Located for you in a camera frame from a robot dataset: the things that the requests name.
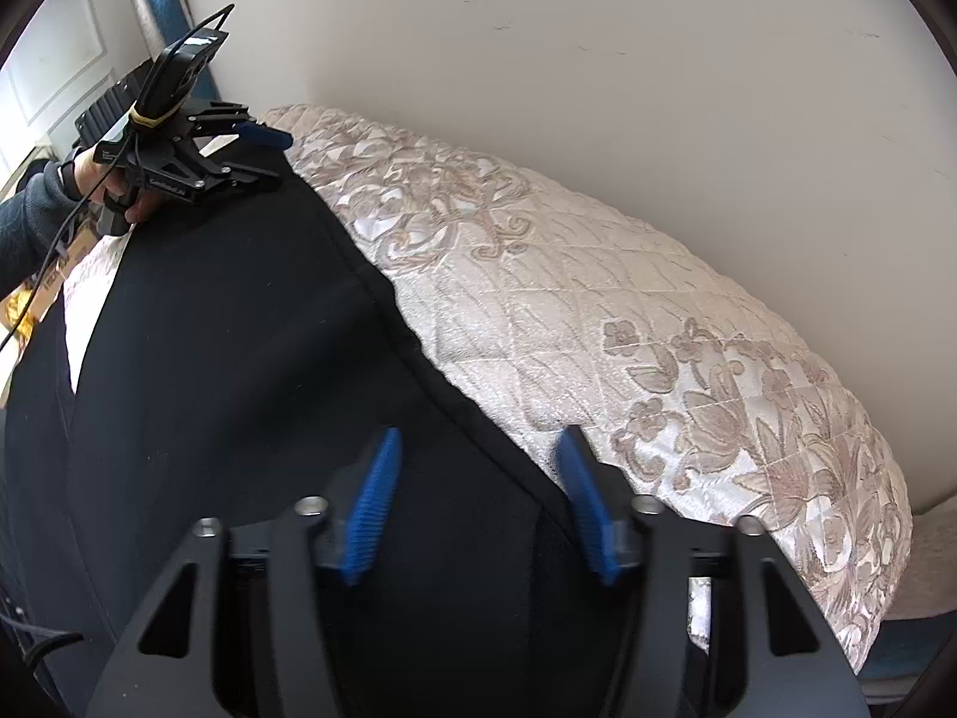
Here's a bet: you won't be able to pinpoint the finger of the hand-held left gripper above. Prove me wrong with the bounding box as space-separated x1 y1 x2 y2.
194 156 284 200
183 99 294 152

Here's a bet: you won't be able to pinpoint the person's left hand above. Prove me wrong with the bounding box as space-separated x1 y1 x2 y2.
75 144 164 227

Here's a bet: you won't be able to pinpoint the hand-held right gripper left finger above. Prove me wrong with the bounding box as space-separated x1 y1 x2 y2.
86 426 405 718

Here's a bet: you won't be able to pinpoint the yellow cardboard box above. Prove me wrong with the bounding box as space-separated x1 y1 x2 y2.
0 224 98 349

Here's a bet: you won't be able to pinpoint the beige quilted floral bedspread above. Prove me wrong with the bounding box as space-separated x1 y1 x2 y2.
63 105 915 678

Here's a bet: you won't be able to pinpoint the white panel door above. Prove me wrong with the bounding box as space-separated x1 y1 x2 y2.
0 0 142 188

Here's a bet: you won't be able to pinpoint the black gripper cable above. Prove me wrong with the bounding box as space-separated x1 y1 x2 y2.
0 6 236 352

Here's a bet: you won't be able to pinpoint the black pants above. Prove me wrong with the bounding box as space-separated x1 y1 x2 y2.
0 165 636 718

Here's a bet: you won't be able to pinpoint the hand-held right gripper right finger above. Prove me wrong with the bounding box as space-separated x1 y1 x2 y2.
553 425 872 718

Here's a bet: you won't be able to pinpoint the blue curtain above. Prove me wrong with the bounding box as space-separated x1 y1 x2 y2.
130 0 197 70

